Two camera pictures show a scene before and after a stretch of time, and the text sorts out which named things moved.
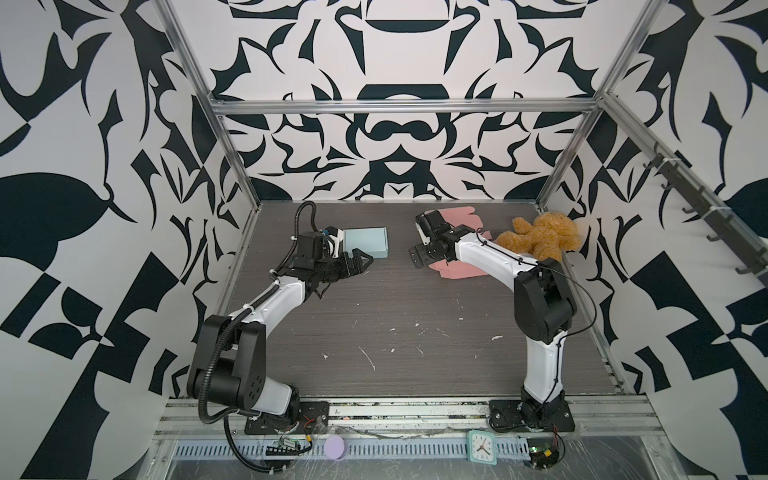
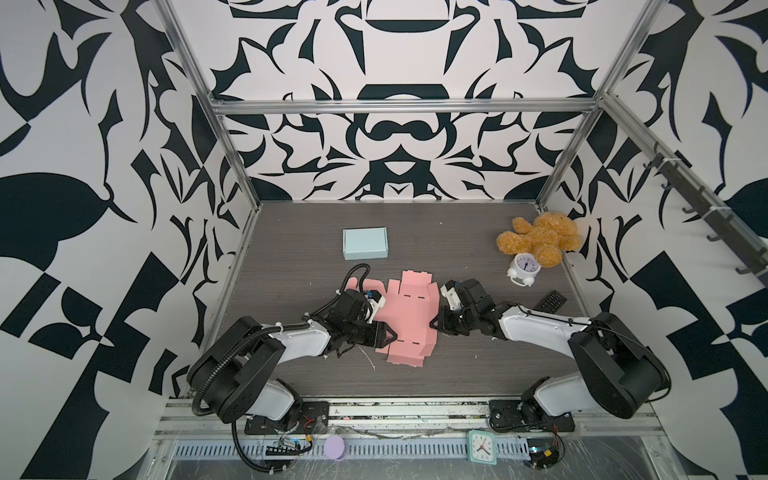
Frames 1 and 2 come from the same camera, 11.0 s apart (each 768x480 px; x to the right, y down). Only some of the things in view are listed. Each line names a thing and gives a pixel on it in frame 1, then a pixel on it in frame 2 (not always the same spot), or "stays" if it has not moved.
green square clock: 482,447 stays
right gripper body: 425,255 → 459,321
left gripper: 356,268 → 378,334
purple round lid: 336,448 stays
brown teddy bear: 551,234 stays
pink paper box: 455,269 → 411,311
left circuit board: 290,446 stays
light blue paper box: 373,241 stays
